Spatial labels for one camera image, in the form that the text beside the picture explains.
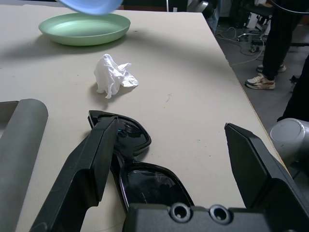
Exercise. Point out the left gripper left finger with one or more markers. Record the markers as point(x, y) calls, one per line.
point(79, 174)

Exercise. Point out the grey glasses case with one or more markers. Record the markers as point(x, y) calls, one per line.
point(21, 149)

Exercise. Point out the blue plate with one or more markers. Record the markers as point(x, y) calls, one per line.
point(91, 6)

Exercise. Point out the green plate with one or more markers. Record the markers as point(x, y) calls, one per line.
point(84, 31)

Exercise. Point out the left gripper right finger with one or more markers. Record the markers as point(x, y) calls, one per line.
point(260, 174)

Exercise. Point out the white tissue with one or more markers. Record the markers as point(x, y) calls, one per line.
point(108, 75)

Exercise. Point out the bystander in black trousers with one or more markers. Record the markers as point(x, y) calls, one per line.
point(277, 36)
point(300, 96)

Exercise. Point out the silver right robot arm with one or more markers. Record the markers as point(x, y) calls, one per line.
point(289, 140)

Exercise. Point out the black sunglasses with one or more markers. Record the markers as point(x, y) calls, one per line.
point(154, 183)

